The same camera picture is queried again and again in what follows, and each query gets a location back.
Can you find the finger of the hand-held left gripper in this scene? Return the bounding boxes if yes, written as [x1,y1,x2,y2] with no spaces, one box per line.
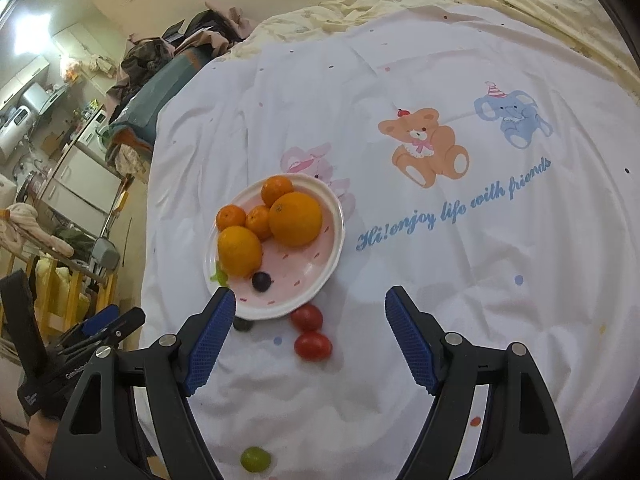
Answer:
[62,307,146,358]
[57,304,122,348]

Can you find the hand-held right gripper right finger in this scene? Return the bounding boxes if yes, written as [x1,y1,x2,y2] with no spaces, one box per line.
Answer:
[384,285,573,480]

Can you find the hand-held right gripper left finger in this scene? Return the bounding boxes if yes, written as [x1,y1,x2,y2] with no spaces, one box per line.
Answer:
[47,287,237,480]

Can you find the medium oval orange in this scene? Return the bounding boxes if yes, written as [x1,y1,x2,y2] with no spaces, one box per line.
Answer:
[217,225,264,278]

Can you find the red tomato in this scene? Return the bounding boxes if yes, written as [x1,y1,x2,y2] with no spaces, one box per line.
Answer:
[294,330,333,361]
[290,304,324,333]

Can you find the pink strawberry print plate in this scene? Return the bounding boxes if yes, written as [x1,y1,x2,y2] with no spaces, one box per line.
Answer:
[202,173,346,321]

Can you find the small orange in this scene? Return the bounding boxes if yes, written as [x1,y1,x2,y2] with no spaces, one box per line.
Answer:
[261,175,295,207]
[216,204,248,233]
[245,204,274,241]

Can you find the large orange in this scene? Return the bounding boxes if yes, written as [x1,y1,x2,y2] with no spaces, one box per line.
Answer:
[268,191,324,248]

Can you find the person's left hand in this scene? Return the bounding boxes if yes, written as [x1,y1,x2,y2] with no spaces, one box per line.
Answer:
[25,410,63,468]

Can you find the yellow wooden rack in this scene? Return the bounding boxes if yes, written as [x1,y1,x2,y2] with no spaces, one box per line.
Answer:
[0,249,121,348]

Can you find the white cartoon print bedsheet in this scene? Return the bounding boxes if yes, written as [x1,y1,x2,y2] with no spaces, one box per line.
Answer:
[135,2,637,480]

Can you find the beige plush cloth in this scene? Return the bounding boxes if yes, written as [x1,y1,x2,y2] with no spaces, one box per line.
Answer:
[0,203,76,257]

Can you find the green fruit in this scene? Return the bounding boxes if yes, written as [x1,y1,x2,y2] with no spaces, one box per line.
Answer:
[240,447,272,474]

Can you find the white floor cabinet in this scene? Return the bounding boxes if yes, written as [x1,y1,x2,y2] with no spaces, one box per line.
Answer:
[40,142,124,217]

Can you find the white washing machine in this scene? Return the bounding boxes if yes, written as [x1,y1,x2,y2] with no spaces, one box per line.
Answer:
[75,110,110,162]

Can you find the white water heater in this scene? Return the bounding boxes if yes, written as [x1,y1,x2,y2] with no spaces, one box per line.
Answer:
[0,105,32,157]

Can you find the teal cushion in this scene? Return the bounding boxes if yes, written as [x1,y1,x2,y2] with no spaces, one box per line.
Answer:
[109,47,212,137]

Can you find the hanging beige cloth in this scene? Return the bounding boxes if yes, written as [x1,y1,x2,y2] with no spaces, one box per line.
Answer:
[82,54,114,79]

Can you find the pile of clothes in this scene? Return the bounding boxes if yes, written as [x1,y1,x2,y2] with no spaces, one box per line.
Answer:
[107,2,260,126]

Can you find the pale yellow quilt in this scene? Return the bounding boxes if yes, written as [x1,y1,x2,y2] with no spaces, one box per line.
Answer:
[232,0,640,108]

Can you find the white wall cabinets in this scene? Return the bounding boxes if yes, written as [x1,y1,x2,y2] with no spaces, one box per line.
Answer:
[0,54,52,107]

